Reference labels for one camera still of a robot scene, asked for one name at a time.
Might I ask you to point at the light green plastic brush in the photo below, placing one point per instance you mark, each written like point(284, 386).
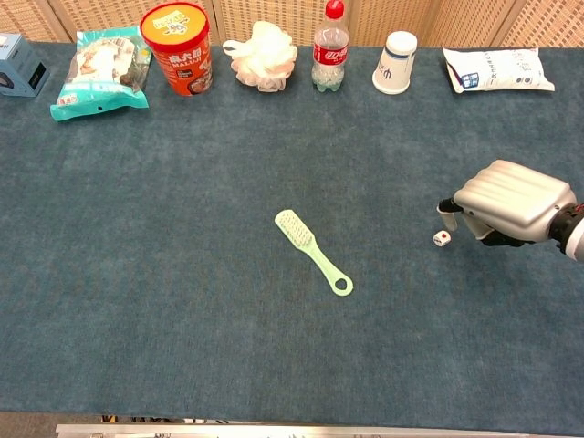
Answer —
point(310, 248)

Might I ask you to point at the blue grey cardboard box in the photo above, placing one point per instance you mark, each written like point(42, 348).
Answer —
point(18, 68)

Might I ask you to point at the white mesh bath sponge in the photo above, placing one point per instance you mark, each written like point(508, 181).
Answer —
point(264, 57)

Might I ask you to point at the woven rattan folding screen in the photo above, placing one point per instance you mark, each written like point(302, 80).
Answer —
point(456, 20)

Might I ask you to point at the red instant noodle cup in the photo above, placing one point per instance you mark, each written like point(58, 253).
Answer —
point(182, 55)

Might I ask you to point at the silver metal frame rail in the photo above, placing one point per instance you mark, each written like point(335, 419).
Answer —
point(274, 431)

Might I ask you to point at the white paper cup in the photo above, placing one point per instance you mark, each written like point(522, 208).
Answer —
point(394, 64)

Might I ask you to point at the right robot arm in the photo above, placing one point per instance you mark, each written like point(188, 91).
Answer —
point(570, 232)

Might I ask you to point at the dark teal table cloth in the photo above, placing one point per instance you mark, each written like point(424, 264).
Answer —
point(228, 182)

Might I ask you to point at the clear cola bottle red cap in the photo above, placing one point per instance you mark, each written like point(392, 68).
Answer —
point(330, 55)

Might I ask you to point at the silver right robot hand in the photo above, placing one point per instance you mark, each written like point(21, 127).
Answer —
point(513, 196)

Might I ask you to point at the white die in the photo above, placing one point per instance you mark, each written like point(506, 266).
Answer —
point(441, 238)

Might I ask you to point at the white tissue pack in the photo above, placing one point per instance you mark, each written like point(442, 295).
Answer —
point(497, 70)

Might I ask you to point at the teal snack bag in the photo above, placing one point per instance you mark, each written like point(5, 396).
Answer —
point(102, 75)

